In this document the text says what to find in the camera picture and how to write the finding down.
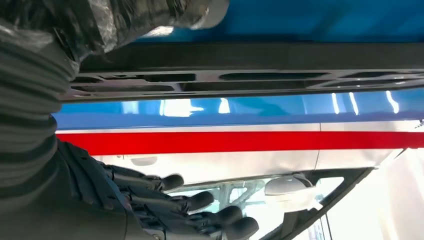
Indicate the blue metal shelf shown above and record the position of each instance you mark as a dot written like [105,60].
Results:
[298,20]

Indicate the long red barrier belt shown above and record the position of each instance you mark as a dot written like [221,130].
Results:
[232,142]

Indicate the car side mirror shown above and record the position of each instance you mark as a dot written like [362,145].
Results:
[288,187]

